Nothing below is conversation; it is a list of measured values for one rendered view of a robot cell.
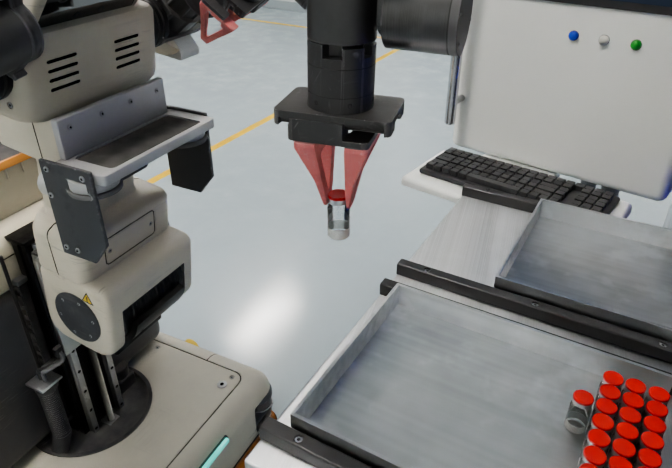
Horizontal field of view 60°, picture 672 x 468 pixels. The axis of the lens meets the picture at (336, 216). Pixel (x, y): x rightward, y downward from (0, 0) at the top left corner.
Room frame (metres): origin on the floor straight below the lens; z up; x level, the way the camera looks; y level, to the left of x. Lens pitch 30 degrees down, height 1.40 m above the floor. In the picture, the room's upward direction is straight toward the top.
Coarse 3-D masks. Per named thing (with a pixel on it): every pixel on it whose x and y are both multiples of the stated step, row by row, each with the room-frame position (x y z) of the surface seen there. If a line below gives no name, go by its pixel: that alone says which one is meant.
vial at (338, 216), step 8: (328, 200) 0.48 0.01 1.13; (328, 208) 0.48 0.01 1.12; (336, 208) 0.48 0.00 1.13; (344, 208) 0.48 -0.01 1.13; (328, 216) 0.48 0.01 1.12; (336, 216) 0.47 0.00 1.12; (344, 216) 0.48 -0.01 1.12; (328, 224) 0.48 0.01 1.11; (336, 224) 0.47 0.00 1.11; (344, 224) 0.48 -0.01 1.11; (328, 232) 0.48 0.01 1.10; (336, 232) 0.47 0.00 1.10; (344, 232) 0.48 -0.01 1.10
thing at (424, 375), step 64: (384, 320) 0.60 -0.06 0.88; (448, 320) 0.60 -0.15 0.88; (320, 384) 0.46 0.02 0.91; (384, 384) 0.49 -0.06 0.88; (448, 384) 0.49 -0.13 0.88; (512, 384) 0.49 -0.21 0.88; (576, 384) 0.49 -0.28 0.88; (384, 448) 0.40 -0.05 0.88; (448, 448) 0.40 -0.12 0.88; (512, 448) 0.40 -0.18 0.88; (576, 448) 0.40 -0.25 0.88
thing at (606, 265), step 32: (544, 224) 0.85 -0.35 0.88; (576, 224) 0.85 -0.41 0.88; (608, 224) 0.82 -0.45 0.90; (640, 224) 0.80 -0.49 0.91; (512, 256) 0.72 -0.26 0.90; (544, 256) 0.76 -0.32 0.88; (576, 256) 0.76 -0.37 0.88; (608, 256) 0.76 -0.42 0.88; (640, 256) 0.76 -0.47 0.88; (512, 288) 0.65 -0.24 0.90; (544, 288) 0.67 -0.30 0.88; (576, 288) 0.67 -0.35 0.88; (608, 288) 0.67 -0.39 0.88; (640, 288) 0.67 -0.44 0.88; (608, 320) 0.58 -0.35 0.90; (640, 320) 0.57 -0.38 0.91
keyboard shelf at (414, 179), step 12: (492, 156) 1.30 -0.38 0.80; (528, 168) 1.24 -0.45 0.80; (408, 180) 1.17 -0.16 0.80; (420, 180) 1.17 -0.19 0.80; (432, 180) 1.17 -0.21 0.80; (432, 192) 1.13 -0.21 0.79; (444, 192) 1.12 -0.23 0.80; (456, 192) 1.11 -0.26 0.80; (624, 204) 1.06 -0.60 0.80; (624, 216) 1.02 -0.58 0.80
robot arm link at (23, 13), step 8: (0, 0) 0.65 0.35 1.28; (8, 0) 0.67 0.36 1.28; (16, 0) 0.68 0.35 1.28; (16, 8) 0.68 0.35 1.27; (24, 8) 0.68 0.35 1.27; (24, 16) 0.67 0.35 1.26; (32, 16) 0.68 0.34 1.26; (24, 24) 0.67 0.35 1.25; (32, 24) 0.68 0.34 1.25; (32, 32) 0.67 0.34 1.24; (40, 32) 0.68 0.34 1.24; (32, 40) 0.67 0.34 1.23; (40, 40) 0.68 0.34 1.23; (40, 48) 0.68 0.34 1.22; (32, 56) 0.68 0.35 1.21
